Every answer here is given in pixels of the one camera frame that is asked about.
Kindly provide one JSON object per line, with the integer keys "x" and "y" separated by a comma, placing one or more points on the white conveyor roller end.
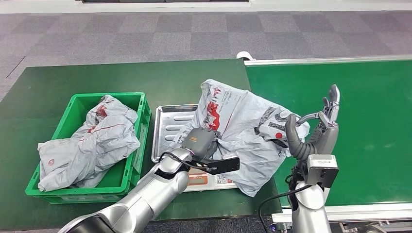
{"x": 244, "y": 55}

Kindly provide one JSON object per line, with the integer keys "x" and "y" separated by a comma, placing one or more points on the silver conveyor frame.
{"x": 360, "y": 212}

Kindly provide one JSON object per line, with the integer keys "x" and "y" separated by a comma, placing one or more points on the green plastic crate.
{"x": 128, "y": 173}

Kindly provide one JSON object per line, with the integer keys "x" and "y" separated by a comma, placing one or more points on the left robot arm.
{"x": 151, "y": 196}

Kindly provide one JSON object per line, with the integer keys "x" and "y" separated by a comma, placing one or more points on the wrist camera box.
{"x": 222, "y": 165}
{"x": 322, "y": 170}

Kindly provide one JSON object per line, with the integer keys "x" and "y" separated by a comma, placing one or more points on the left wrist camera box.
{"x": 222, "y": 165}

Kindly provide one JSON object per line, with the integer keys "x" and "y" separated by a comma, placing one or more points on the grey mailer bag round logo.
{"x": 54, "y": 167}

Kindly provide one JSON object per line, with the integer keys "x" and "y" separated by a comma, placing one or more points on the green conveyor belt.
{"x": 370, "y": 128}

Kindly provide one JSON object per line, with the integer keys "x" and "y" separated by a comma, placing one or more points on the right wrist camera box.
{"x": 322, "y": 170}

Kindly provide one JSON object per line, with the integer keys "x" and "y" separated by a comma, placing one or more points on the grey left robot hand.
{"x": 199, "y": 141}

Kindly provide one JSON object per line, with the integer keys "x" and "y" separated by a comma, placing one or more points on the grey mailer bag red stripe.
{"x": 112, "y": 128}

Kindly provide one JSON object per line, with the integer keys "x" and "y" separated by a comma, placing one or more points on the steel scale tray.
{"x": 169, "y": 125}

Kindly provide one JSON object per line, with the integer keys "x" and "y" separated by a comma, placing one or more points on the grey mailer package red lettering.
{"x": 244, "y": 135}

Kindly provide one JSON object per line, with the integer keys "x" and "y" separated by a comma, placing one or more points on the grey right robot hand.
{"x": 326, "y": 135}

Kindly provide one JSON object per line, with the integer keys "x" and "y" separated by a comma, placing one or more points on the white electronic scale body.
{"x": 206, "y": 184}

